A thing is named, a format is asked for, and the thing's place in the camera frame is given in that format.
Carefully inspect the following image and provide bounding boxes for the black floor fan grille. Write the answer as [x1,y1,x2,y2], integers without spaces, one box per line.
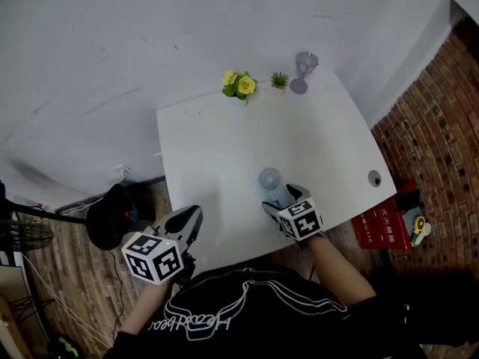
[0,218,54,254]

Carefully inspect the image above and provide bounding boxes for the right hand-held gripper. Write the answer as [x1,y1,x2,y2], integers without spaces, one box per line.
[260,183,324,243]

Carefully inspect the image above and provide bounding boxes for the white cable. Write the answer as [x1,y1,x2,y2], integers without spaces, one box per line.
[20,252,113,347]

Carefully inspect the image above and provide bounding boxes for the black floor fan pole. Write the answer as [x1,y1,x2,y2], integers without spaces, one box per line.
[3,199,91,225]

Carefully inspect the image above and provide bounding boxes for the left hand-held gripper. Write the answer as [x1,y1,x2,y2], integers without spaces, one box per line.
[121,204,205,286]

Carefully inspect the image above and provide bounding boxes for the black cable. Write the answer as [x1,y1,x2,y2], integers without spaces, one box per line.
[107,248,126,339]

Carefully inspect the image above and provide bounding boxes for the person's left forearm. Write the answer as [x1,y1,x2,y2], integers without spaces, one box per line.
[118,277,178,337]

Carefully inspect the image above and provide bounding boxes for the purple glass goblet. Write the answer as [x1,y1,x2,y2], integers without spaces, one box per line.
[288,51,320,96]

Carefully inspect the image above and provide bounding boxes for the small light blue handheld fan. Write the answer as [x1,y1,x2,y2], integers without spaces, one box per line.
[257,167,293,209]

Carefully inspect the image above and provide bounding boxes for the person's right forearm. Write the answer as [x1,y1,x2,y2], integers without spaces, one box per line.
[303,233,377,308]

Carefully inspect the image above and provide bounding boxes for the small green potted plant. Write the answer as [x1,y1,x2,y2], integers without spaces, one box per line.
[270,71,290,96]

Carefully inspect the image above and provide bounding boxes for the black printed t-shirt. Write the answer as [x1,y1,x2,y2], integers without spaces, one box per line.
[103,263,479,359]

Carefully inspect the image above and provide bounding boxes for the red box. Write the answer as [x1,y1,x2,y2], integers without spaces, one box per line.
[350,180,427,253]

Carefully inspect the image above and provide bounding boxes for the green black object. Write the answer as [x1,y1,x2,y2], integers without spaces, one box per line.
[55,335,80,359]

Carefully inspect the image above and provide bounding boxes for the yellow flower potted plant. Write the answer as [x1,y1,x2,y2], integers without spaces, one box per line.
[221,70,259,108]

